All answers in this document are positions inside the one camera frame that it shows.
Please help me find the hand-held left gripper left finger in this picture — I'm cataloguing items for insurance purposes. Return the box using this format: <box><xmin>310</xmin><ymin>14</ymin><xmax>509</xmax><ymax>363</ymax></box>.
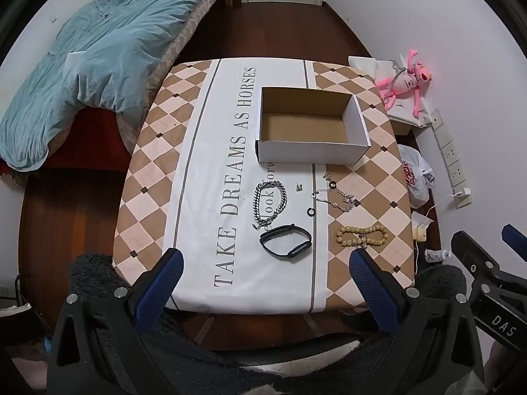
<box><xmin>47</xmin><ymin>248</ymin><xmax>184</xmax><ymax>395</ymax></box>

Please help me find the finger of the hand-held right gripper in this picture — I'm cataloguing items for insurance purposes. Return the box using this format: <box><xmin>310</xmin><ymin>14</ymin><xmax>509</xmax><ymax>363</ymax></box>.
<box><xmin>450</xmin><ymin>231</ymin><xmax>511</xmax><ymax>284</ymax></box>
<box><xmin>501</xmin><ymin>224</ymin><xmax>527</xmax><ymax>262</ymax></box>

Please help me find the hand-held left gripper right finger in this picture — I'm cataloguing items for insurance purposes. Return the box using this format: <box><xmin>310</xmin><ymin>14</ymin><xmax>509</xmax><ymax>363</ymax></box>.
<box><xmin>349</xmin><ymin>249</ymin><xmax>484</xmax><ymax>395</ymax></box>

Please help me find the wooden bead bracelet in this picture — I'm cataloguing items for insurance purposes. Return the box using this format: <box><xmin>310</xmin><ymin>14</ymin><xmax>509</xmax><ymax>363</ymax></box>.
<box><xmin>335</xmin><ymin>224</ymin><xmax>388</xmax><ymax>250</ymax></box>

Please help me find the black smart band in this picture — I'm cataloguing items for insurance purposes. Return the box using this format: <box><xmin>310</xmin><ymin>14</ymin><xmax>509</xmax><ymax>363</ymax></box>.
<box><xmin>259</xmin><ymin>223</ymin><xmax>312</xmax><ymax>260</ymax></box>

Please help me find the silver charm necklace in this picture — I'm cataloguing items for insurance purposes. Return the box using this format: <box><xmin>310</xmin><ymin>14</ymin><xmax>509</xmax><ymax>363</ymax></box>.
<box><xmin>311</xmin><ymin>173</ymin><xmax>362</xmax><ymax>213</ymax></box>

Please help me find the silver chain bracelet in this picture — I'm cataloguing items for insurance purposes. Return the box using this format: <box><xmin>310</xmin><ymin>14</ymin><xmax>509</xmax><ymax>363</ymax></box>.
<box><xmin>252</xmin><ymin>181</ymin><xmax>289</xmax><ymax>231</ymax></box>

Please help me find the white cardboard box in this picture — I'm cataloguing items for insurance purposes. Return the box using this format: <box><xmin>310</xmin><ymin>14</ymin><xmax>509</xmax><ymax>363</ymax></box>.
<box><xmin>254</xmin><ymin>86</ymin><xmax>371</xmax><ymax>165</ymax></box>

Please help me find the cream container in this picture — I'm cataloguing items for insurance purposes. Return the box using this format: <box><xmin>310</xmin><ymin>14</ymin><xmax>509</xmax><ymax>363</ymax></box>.
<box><xmin>412</xmin><ymin>214</ymin><xmax>434</xmax><ymax>242</ymax></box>

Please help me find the white charger plug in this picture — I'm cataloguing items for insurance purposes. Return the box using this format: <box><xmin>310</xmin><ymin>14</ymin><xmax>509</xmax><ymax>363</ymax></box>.
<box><xmin>451</xmin><ymin>187</ymin><xmax>472</xmax><ymax>207</ymax></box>

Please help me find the white plastic bag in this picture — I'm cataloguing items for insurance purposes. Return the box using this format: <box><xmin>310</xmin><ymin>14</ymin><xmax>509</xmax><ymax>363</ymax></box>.
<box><xmin>397</xmin><ymin>145</ymin><xmax>435</xmax><ymax>209</ymax></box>

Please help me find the checkered printed tablecloth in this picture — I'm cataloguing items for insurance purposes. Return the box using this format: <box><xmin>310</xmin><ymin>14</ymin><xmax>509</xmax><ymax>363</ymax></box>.
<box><xmin>113</xmin><ymin>58</ymin><xmax>414</xmax><ymax>315</ymax></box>

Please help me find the bed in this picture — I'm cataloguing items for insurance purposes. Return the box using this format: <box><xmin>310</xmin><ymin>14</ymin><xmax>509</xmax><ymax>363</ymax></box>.
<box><xmin>0</xmin><ymin>0</ymin><xmax>236</xmax><ymax>178</ymax></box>

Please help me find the pink plush toy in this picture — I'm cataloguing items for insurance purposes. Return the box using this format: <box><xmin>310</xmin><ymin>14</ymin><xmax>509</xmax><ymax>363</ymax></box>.
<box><xmin>376</xmin><ymin>48</ymin><xmax>434</xmax><ymax>119</ymax></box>

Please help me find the row of wall sockets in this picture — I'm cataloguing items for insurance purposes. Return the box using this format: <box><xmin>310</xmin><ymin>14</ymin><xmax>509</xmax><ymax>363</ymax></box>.
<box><xmin>430</xmin><ymin>108</ymin><xmax>470</xmax><ymax>188</ymax></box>

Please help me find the black cable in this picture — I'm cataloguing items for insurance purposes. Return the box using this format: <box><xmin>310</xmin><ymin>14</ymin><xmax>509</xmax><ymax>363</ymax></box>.
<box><xmin>15</xmin><ymin>274</ymin><xmax>32</xmax><ymax>307</ymax></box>

